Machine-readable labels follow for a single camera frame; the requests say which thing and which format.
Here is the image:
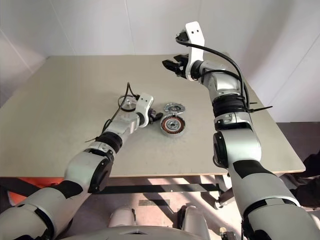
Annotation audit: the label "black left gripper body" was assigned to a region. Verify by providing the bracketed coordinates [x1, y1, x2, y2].
[147, 107, 158, 124]

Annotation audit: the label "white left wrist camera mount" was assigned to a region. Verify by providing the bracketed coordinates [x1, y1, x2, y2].
[134, 92, 154, 126]

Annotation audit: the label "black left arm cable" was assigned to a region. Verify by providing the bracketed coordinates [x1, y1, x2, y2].
[102, 81, 141, 133]

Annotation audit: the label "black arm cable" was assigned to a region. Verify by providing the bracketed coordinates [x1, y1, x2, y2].
[102, 81, 141, 133]
[175, 34, 251, 113]

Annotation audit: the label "round motor housing copper windings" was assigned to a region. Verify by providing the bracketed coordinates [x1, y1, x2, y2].
[159, 115, 187, 137]

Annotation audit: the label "grey table leg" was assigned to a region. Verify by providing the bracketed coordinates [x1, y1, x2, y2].
[214, 173, 236, 209]

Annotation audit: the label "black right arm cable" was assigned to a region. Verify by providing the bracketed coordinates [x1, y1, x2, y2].
[175, 34, 251, 113]

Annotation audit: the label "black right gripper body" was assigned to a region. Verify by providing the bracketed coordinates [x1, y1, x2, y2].
[175, 56, 189, 78]

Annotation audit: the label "person in black clothes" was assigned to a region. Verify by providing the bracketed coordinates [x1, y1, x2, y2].
[282, 153, 320, 208]

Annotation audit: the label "orange object under table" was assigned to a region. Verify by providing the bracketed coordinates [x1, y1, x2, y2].
[8, 176, 63, 208]

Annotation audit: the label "grey rounded robot torso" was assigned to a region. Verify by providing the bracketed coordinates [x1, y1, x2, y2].
[59, 224, 208, 240]

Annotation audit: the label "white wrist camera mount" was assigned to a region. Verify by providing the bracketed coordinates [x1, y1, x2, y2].
[184, 21, 206, 82]
[134, 92, 154, 126]

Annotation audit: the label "silver rotor with black rim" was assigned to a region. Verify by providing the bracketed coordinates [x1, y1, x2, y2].
[117, 94, 138, 113]

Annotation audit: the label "pale rounded robot leg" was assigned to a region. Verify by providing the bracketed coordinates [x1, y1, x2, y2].
[108, 207, 137, 228]
[178, 204, 208, 240]

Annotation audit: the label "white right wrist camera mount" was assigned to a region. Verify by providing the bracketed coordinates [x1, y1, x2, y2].
[184, 21, 206, 82]

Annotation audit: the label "black table crossbar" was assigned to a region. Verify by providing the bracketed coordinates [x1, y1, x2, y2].
[103, 183, 221, 195]

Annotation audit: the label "spoked silver motor lid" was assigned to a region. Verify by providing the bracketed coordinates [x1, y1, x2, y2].
[163, 102, 184, 116]

